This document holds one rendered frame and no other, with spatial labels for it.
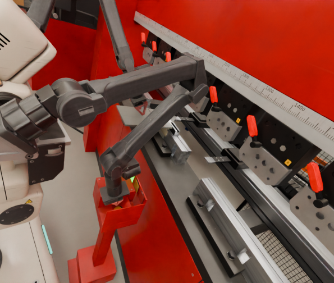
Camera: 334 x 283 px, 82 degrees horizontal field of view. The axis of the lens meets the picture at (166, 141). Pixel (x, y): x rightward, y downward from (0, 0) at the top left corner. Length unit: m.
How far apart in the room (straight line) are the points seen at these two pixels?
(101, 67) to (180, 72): 1.25
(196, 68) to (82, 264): 1.26
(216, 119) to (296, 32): 0.33
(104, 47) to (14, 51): 1.22
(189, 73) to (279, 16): 0.29
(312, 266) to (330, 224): 0.39
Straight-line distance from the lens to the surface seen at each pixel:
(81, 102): 0.45
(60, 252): 1.61
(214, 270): 0.75
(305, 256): 0.97
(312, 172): 0.53
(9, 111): 0.47
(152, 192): 0.96
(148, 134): 0.63
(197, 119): 1.18
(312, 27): 0.64
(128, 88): 0.50
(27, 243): 1.35
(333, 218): 0.58
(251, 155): 0.65
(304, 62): 0.62
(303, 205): 0.60
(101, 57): 1.76
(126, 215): 0.87
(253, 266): 0.76
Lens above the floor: 1.47
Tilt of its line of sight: 32 degrees down
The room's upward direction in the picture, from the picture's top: 23 degrees clockwise
